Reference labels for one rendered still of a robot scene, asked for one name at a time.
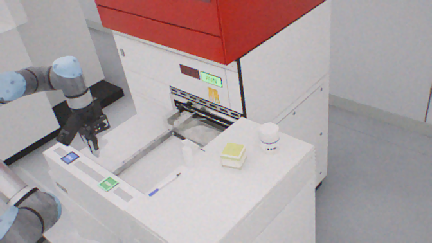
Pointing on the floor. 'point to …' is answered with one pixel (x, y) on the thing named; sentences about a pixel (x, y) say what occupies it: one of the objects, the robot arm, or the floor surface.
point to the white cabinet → (306, 228)
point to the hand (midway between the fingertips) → (94, 155)
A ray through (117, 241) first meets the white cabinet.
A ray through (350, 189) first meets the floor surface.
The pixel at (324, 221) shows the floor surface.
